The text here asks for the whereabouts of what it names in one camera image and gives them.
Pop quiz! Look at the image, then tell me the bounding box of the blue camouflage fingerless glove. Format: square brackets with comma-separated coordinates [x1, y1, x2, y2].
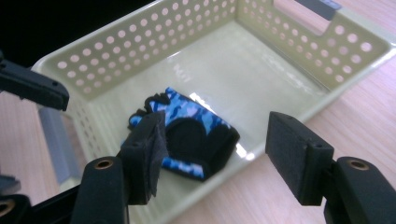
[126, 86, 241, 183]

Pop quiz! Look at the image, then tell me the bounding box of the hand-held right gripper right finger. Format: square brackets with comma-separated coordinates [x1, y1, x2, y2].
[264, 111, 396, 224]

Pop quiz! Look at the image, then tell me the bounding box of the pale yellow perforated plastic basket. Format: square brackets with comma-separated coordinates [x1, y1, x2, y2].
[31, 0, 396, 224]

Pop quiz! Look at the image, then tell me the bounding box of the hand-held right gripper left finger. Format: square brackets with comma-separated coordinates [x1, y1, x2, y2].
[69, 110, 171, 224]

